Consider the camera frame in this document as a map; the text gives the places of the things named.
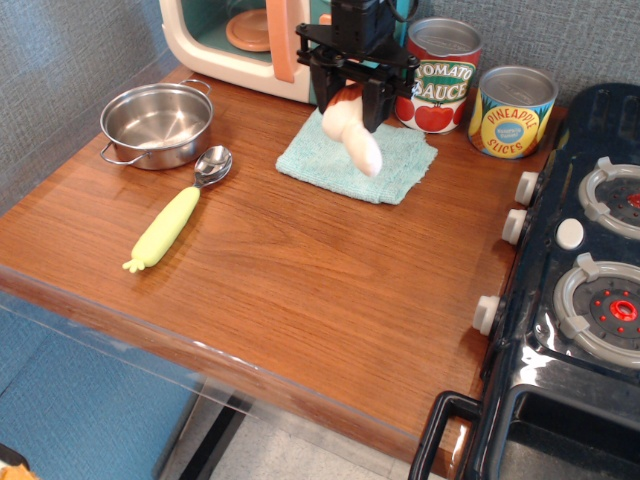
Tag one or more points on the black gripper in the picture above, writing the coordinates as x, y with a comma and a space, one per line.
361, 43

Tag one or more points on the plush white brown mushroom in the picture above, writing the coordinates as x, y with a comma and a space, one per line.
343, 122

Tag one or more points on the light blue folded cloth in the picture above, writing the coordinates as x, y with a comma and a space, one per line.
314, 158

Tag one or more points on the tomato sauce can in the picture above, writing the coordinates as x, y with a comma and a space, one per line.
448, 51

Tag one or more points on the toy teal cream microwave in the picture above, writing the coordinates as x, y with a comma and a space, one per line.
252, 44

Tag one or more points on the pineapple slices can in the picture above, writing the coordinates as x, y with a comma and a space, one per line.
511, 111

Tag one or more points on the small stainless steel pot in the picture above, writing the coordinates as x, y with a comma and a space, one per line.
158, 126

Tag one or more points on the black toy stove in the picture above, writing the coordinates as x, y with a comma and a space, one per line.
561, 374

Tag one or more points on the orange plush object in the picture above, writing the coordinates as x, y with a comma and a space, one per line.
17, 472

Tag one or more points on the spoon with yellow-green handle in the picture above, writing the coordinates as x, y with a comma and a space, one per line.
211, 167

